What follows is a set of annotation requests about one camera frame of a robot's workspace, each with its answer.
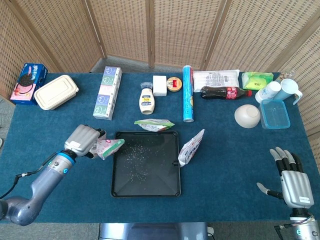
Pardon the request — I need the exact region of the mayonnaise squeeze bottle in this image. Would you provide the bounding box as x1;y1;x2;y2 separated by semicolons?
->
138;82;157;115

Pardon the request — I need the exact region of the cola bottle red label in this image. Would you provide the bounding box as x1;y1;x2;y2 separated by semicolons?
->
200;86;253;101

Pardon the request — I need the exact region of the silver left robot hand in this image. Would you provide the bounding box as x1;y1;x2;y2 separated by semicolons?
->
64;124;107;160

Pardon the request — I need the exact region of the blue clear plastic container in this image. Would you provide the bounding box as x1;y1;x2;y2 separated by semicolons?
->
259;99;291;130

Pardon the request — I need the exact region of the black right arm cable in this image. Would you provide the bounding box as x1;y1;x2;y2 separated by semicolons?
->
274;224;296;235

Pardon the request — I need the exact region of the long pastel tissue pack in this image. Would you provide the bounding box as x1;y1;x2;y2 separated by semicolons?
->
92;65;123;121

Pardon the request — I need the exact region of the wicker folding screen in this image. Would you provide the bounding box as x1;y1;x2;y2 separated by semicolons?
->
0;0;320;193

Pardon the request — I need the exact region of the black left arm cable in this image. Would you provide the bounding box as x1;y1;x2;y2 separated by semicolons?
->
0;151;59;199

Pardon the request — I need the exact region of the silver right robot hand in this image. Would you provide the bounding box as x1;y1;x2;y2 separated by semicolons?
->
256;146;315;209

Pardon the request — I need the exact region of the beige bowl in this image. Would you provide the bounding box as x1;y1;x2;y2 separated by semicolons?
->
234;104;261;129

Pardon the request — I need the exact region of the light blue handled cup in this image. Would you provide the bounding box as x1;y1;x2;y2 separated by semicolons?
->
272;78;303;105

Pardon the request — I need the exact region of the green white seasoning packet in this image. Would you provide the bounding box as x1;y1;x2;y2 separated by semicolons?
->
133;118;175;133

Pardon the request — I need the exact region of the blue cling film tube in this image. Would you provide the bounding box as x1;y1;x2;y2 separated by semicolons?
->
182;65;195;123

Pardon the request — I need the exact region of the small white box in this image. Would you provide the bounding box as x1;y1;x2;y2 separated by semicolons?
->
152;75;168;97

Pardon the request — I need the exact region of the round yellow red tin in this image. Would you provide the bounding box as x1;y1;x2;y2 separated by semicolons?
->
166;76;184;93

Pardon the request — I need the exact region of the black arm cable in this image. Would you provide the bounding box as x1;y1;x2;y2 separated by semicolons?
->
274;224;296;235
0;151;59;199

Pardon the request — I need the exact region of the white plastic bottle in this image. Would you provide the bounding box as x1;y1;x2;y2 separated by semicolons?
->
254;80;282;104

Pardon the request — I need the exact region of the blue table cloth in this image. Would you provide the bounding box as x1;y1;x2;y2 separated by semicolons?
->
0;72;320;224

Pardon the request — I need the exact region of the black plastic tray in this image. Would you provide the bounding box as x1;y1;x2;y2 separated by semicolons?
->
110;130;182;199

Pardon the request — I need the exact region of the pink green seasoning packet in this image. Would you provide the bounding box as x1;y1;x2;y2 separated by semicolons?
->
89;138;126;161

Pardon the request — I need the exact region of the white labelled plastic packet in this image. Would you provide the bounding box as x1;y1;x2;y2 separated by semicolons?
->
192;69;240;93

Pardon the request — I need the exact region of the clear glass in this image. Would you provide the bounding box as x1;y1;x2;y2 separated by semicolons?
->
281;68;297;81

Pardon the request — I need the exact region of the green wet wipes pack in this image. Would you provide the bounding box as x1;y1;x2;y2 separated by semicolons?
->
241;71;274;91

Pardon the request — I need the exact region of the white blue red packet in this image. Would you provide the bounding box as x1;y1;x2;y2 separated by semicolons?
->
177;128;205;168

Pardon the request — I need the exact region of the blue cookie box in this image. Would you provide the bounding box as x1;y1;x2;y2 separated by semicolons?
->
9;62;49;106

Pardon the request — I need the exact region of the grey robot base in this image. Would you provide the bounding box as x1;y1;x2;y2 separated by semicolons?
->
98;222;210;240

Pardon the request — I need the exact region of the beige lidded lunch box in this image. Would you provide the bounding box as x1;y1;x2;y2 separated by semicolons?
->
33;74;80;111

